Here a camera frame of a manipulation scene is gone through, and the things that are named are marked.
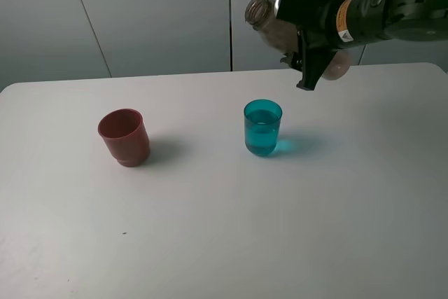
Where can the clear plastic water bottle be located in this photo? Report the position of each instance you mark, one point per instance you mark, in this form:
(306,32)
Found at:
(284,37)

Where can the red plastic cup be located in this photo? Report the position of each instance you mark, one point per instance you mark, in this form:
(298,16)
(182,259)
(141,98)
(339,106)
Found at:
(124,133)

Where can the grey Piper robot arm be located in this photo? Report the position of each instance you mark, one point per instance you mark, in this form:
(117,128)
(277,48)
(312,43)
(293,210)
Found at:
(371,21)

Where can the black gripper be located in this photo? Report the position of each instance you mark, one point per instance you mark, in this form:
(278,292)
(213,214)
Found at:
(318,38)

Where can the teal transparent cup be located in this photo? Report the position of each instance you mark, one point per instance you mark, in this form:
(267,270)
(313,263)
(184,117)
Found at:
(262,119)

